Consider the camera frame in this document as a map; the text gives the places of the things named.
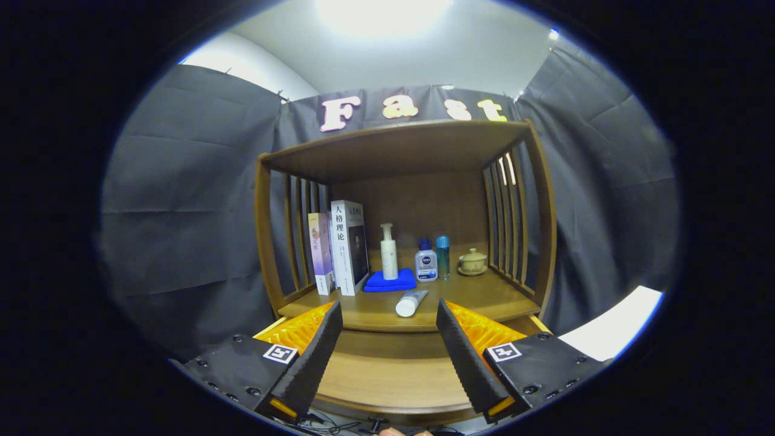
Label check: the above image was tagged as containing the wooden countertop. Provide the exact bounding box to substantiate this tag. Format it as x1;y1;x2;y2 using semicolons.
277;280;541;332

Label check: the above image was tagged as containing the beige lidded teacup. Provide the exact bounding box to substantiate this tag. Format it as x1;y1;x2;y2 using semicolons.
457;248;489;277

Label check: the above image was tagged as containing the white grey box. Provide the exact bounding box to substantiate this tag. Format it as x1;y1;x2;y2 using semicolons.
557;285;665;363

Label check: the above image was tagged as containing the teal bottle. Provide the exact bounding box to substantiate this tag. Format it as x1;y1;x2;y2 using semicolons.
436;235;451;281

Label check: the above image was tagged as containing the pink purple book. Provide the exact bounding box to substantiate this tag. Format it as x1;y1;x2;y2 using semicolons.
307;213;335;296

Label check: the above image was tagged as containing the white pump bottle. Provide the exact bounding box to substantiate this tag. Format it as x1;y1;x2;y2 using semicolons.
380;223;399;281

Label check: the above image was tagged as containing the white squeeze tube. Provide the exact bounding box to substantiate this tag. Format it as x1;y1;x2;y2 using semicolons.
395;289;429;318

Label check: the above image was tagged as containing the white blue-capped lotion bottle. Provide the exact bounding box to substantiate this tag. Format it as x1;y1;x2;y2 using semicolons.
414;238;438;283

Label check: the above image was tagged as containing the thick white book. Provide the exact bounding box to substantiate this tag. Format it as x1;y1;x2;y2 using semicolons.
329;200;370;297

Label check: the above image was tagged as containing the blue folded cloth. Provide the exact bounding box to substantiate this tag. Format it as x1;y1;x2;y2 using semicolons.
363;268;418;293

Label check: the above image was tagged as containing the ceiling light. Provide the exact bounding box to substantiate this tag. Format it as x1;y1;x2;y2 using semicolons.
315;0;455;37

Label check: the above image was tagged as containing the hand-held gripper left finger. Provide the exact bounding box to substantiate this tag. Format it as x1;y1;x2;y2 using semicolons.
182;300;344;423

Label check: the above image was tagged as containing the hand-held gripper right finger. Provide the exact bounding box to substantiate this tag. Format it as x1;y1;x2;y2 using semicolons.
436;298;612;424

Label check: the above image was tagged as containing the brown wooden cabinet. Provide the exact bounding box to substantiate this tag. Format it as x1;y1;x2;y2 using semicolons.
254;119;558;334

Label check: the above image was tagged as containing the black backdrop cloth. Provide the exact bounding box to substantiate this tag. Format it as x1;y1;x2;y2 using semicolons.
97;42;682;364

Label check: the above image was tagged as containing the wooden drawer with black knob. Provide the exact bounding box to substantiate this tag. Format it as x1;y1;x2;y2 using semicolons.
254;314;553;426

